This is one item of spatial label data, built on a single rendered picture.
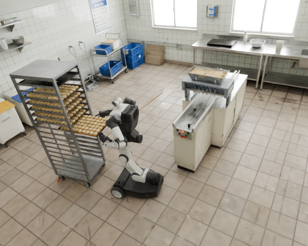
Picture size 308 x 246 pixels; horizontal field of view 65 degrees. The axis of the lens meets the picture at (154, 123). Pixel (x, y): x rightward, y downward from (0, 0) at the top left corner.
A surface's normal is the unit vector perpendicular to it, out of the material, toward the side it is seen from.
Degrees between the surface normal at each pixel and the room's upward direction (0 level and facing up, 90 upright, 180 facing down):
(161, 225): 0
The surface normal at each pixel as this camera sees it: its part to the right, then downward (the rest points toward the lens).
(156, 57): -0.52, 0.16
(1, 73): 0.84, 0.25
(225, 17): -0.53, 0.53
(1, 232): -0.08, -0.81
